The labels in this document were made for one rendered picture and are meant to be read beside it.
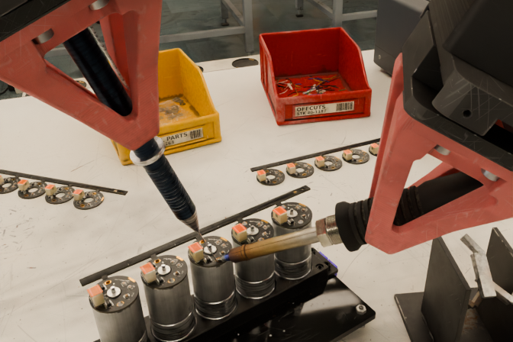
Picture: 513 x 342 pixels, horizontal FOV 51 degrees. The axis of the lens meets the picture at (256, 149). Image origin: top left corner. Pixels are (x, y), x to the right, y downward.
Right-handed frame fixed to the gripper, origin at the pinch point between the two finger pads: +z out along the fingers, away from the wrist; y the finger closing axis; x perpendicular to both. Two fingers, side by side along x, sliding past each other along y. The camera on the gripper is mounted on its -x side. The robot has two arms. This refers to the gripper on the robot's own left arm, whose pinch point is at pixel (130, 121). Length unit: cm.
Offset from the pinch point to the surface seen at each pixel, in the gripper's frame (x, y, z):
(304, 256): -4.6, -0.5, 14.6
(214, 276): 0.6, -0.2, 11.0
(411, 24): -33.4, 17.2, 20.4
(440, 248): -9.7, -6.7, 13.5
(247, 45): -99, 196, 124
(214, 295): 1.1, -0.2, 12.3
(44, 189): 6.0, 22.6, 14.8
